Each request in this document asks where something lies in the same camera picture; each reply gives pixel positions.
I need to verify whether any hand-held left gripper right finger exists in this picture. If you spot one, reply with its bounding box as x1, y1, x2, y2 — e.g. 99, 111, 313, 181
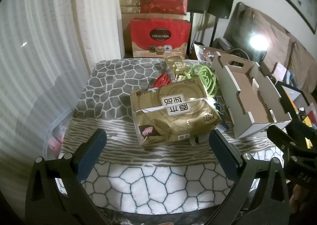
205, 130, 290, 225

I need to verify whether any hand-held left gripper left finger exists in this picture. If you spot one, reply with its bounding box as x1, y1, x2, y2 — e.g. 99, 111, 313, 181
25, 128, 117, 225

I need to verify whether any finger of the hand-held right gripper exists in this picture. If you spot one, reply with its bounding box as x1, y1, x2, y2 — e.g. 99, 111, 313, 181
287, 119, 317, 141
267, 124, 301, 163

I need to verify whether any white cardboard box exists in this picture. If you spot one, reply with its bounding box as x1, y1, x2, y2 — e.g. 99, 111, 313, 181
212, 52, 293, 139

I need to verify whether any gold tissue pack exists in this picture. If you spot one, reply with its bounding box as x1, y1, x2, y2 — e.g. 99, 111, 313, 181
130, 79, 222, 150

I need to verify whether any green cable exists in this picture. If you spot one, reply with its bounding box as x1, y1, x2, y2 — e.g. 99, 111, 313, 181
184, 65, 218, 98

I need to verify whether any clear plastic container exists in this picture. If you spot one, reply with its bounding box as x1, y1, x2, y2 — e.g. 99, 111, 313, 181
42, 109, 75, 161

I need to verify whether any black storage bin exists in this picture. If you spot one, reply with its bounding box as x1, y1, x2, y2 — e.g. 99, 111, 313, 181
275, 80, 317, 122

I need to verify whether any small pink box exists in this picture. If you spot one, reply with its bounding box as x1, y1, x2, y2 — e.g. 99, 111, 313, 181
272, 63, 288, 79

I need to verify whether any red plastic item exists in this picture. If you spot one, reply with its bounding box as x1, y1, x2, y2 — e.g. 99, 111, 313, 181
152, 73, 172, 89

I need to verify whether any portable work light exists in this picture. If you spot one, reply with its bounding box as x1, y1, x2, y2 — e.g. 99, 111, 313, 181
248, 29, 269, 53

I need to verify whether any small gold packet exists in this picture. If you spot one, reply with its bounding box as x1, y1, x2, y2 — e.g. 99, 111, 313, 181
165, 55, 191, 82

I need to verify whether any clear plastic bag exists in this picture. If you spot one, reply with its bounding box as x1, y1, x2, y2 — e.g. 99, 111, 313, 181
193, 43, 221, 62

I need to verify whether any white curtain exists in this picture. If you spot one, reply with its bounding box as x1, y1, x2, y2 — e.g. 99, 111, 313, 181
0, 0, 119, 178

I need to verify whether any red gift box brown oval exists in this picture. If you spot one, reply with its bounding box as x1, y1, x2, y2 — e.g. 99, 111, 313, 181
130, 17, 192, 58

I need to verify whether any flat brown box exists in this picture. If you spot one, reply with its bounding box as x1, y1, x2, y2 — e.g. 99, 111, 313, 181
119, 0, 141, 7
120, 6, 141, 14

